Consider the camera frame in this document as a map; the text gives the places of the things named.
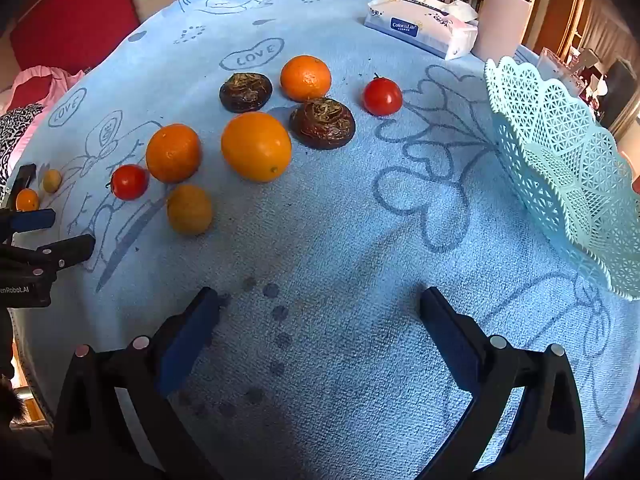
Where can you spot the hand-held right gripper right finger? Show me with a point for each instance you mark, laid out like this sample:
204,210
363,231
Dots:
450,340

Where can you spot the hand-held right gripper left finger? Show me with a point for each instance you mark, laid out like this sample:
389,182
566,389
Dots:
187,340

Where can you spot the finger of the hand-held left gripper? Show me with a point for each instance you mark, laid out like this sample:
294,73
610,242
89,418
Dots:
70,251
32,220

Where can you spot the small orange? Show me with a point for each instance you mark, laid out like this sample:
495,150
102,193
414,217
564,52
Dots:
27,201

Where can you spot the small yellow-brown fruit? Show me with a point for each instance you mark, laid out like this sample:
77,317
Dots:
51,180

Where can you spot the red tomato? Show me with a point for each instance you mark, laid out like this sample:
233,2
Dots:
382,98
129,182

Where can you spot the round orange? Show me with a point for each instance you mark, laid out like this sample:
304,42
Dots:
305,78
173,153

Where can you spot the large oval orange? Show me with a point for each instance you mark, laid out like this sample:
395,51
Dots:
256,146

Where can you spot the light blue plastic basket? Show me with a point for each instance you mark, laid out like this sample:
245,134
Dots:
550,160

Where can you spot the dark brown water chestnut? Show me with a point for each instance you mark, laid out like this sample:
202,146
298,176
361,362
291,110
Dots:
322,123
245,92

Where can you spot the black white patterned cloth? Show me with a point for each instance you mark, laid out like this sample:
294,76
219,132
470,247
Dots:
15,130

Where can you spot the pink cloth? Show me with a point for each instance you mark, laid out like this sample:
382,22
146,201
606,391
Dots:
35,85

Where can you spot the blue printed tablecloth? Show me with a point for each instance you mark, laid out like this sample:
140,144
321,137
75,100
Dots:
350,240

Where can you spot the red panel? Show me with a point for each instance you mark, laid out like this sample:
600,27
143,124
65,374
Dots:
75,20

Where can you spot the clear glass cup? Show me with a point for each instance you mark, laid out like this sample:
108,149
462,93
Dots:
550,62

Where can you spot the white blue tissue pack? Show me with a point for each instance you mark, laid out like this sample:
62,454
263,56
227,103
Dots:
415,25

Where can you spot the pale pink bin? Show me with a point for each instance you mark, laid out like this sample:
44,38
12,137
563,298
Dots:
505,15

